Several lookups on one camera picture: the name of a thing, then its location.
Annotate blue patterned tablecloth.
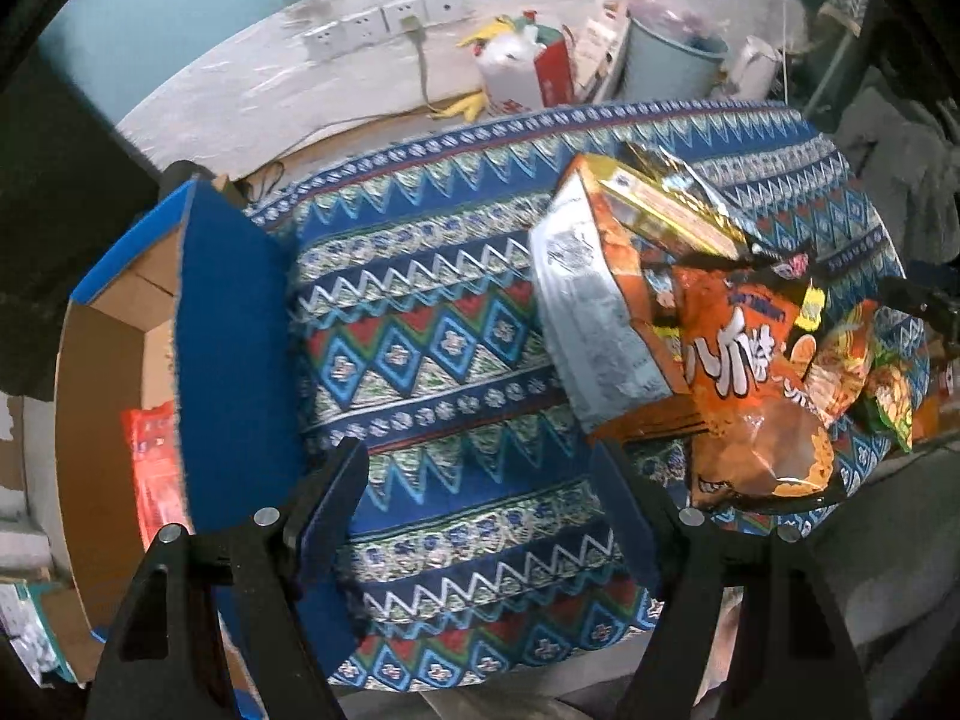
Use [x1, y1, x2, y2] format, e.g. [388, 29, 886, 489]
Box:
[247, 101, 931, 691]

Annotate large silver orange snack bag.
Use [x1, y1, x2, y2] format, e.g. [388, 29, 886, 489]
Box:
[529, 154, 706, 436]

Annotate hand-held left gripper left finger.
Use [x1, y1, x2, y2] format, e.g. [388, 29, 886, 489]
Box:
[82, 436, 370, 720]

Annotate red snack packet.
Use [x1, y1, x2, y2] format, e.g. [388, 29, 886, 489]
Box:
[120, 401, 188, 556]

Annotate green orange snack packet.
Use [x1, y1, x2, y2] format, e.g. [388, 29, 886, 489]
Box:
[855, 345, 931, 452]

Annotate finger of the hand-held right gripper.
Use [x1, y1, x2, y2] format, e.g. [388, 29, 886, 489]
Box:
[877, 276, 960, 338]

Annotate blue cardboard box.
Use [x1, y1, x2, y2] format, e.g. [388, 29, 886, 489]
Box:
[54, 174, 368, 698]

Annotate gold silver snack bar packet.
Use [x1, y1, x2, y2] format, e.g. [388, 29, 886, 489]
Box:
[619, 139, 766, 248]

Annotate orange noodle packet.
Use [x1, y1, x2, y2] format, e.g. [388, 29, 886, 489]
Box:
[787, 300, 878, 428]

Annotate yellow peel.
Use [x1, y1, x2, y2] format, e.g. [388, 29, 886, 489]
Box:
[431, 92, 488, 122]
[457, 15, 518, 50]

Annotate green white packet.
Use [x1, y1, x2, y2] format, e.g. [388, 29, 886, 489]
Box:
[0, 581, 57, 680]

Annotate red white carton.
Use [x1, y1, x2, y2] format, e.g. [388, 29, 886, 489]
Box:
[476, 11, 578, 115]

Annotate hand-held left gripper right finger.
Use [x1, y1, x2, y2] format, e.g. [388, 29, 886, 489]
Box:
[591, 439, 875, 720]

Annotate grey cloth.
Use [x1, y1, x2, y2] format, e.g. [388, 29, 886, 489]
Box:
[825, 82, 960, 263]

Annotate grey plug cable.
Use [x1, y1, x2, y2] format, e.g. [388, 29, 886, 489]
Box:
[403, 15, 451, 121]

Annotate white carton stack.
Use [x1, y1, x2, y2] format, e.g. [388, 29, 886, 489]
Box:
[576, 0, 632, 102]

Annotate light blue bucket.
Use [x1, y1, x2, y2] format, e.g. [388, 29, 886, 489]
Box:
[622, 0, 732, 102]

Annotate orange chip bag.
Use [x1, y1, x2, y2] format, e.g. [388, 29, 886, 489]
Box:
[667, 244, 837, 512]

